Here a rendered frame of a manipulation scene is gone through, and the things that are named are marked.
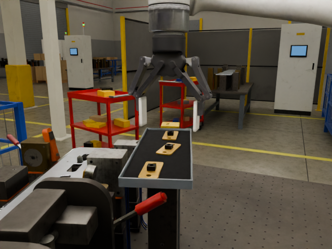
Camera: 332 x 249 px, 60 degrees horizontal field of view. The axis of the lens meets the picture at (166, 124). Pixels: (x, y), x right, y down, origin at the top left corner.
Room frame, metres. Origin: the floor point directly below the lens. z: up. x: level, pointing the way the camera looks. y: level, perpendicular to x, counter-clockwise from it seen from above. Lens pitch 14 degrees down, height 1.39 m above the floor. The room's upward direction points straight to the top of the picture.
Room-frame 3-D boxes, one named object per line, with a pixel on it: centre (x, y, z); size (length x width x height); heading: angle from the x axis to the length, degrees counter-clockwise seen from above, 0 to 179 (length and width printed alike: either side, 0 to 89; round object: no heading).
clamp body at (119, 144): (1.04, 0.13, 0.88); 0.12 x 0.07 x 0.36; 86
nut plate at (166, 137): (0.79, -0.01, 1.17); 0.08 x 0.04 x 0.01; 172
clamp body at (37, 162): (1.07, 0.51, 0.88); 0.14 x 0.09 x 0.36; 86
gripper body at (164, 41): (0.67, -0.01, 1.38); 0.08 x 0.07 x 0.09; 69
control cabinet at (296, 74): (6.72, -3.00, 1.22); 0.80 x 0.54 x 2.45; 67
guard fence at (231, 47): (7.70, -2.17, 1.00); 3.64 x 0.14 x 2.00; 67
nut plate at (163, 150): (0.67, -0.01, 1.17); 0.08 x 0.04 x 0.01; 159
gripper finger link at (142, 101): (0.69, 0.06, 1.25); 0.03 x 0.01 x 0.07; 159
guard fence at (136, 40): (6.82, 0.11, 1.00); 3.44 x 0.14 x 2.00; 157
